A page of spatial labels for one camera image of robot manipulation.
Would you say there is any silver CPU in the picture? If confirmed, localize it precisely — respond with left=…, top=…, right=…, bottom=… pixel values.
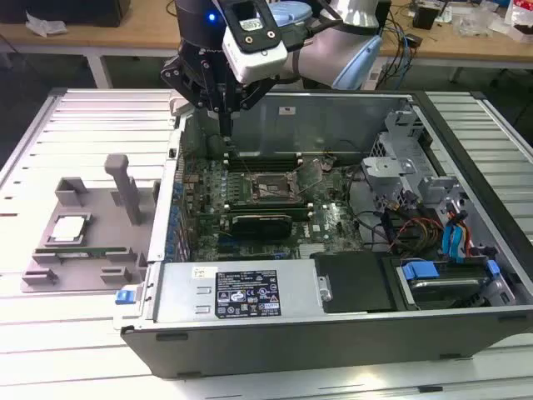
left=48, top=215, right=91, bottom=245

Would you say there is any crumpled white paper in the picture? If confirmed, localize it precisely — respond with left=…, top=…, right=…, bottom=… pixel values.
left=24, top=10, right=68, bottom=38

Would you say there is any green RAM stick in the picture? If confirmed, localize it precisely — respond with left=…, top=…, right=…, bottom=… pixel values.
left=227, top=201, right=312, bottom=220
left=35, top=246, right=128, bottom=256

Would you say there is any wire locking lever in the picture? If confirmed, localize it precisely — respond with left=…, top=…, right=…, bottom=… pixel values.
left=228, top=141, right=253, bottom=175

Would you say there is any green motherboard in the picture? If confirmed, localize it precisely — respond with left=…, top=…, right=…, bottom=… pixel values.
left=177, top=156, right=367, bottom=262

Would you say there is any black grey PC case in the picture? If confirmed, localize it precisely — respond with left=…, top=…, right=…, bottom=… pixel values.
left=112, top=87, right=533, bottom=380

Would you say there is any black plastic shroud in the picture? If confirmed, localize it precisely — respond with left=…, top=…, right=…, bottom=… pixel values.
left=311, top=251, right=395, bottom=314

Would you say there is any yellow red black wire bundle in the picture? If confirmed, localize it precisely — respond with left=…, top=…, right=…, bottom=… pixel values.
left=389, top=216, right=445, bottom=251

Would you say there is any black RAM slot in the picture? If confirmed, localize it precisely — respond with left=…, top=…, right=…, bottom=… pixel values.
left=227, top=155, right=301, bottom=163
left=227, top=150, right=301, bottom=158
left=227, top=164, right=301, bottom=173
left=227, top=159, right=301, bottom=168

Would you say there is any clear plastic bag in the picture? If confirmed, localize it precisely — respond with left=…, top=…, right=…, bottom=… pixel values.
left=453, top=6, right=507, bottom=37

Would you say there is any red white package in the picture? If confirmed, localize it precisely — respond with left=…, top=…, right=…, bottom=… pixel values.
left=506, top=0, right=533, bottom=43

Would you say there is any silver metal drive bracket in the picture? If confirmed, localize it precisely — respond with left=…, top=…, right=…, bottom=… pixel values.
left=360, top=156, right=420, bottom=197

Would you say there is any small black box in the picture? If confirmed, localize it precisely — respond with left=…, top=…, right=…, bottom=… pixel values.
left=411, top=2, right=439, bottom=31

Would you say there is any hard disk in blue carrier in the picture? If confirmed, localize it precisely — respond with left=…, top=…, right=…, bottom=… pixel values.
left=397, top=258, right=501, bottom=312

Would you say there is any CPU socket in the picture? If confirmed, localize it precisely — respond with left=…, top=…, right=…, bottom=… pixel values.
left=247, top=172, right=301, bottom=205

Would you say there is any grey parts rack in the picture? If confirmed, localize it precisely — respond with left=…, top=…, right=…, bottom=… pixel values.
left=20, top=152, right=162, bottom=295

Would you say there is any silver power supply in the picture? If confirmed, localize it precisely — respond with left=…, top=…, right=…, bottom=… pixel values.
left=152, top=261, right=324, bottom=324

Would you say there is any black graphics card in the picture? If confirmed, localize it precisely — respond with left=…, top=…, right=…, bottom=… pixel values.
left=230, top=213, right=293, bottom=242

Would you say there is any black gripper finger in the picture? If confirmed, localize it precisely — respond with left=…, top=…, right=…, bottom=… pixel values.
left=160, top=52, right=228, bottom=139
left=226, top=76, right=276, bottom=139

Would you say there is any black computer tower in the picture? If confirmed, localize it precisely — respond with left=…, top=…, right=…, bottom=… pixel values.
left=376, top=0, right=392, bottom=31

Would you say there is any blue flat data wire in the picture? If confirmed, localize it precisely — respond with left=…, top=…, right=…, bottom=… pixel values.
left=456, top=222, right=471, bottom=263
left=441, top=224, right=459, bottom=262

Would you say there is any metal socket cover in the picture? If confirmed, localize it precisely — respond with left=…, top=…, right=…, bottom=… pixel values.
left=291, top=160, right=326, bottom=188

